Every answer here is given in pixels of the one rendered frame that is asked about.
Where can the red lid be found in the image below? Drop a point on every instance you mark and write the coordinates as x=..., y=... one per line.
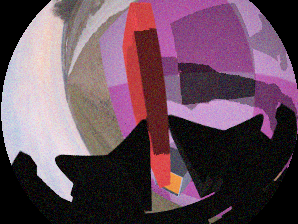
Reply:
x=143, y=63

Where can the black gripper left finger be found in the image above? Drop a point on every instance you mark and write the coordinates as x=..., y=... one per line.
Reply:
x=127, y=166

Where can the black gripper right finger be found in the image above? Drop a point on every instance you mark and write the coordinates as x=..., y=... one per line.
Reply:
x=206, y=151

